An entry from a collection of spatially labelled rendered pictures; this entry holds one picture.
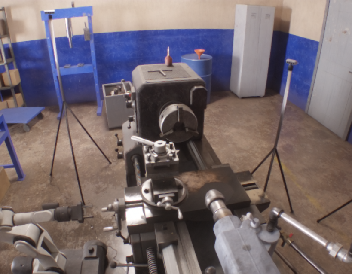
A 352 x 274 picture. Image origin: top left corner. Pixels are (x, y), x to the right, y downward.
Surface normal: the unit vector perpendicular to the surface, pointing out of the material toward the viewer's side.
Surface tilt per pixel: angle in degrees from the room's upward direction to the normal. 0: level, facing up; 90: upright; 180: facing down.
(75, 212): 40
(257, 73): 90
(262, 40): 90
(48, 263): 90
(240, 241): 0
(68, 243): 0
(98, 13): 90
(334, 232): 0
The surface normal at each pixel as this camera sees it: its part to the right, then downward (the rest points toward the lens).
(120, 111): 0.30, 0.47
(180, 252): 0.00, -0.87
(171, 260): -0.57, -0.65
